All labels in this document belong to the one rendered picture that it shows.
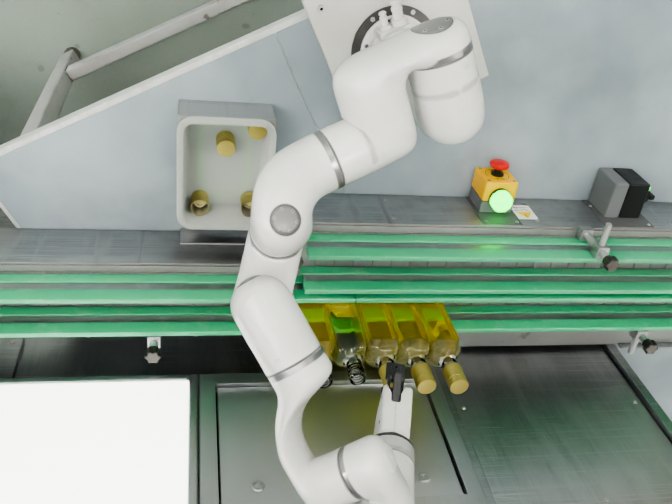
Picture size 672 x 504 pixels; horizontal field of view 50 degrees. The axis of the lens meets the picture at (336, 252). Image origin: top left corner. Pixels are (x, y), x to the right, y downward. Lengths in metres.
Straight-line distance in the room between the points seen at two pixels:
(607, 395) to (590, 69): 0.67
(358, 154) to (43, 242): 0.71
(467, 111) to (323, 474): 0.53
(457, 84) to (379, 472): 0.52
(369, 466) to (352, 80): 0.50
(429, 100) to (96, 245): 0.73
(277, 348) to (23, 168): 0.70
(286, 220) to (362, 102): 0.18
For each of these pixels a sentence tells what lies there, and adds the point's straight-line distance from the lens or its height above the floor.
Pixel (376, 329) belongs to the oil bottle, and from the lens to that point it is 1.31.
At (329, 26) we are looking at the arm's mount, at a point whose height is 0.83.
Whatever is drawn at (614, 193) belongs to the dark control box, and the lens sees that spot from 1.59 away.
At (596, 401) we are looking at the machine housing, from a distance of 1.62.
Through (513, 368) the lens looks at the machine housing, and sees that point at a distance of 1.62.
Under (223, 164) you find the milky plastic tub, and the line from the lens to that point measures 1.40.
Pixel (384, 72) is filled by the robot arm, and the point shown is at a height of 1.15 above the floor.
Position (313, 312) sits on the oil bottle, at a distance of 1.34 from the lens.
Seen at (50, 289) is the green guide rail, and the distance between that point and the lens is 1.37.
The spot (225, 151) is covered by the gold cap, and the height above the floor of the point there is 0.81.
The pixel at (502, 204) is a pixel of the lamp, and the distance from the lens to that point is 1.47.
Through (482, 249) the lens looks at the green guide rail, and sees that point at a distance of 1.40.
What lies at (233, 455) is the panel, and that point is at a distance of 1.28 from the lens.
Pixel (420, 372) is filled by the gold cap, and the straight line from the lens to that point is 1.27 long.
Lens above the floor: 2.04
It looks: 56 degrees down
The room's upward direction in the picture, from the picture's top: 163 degrees clockwise
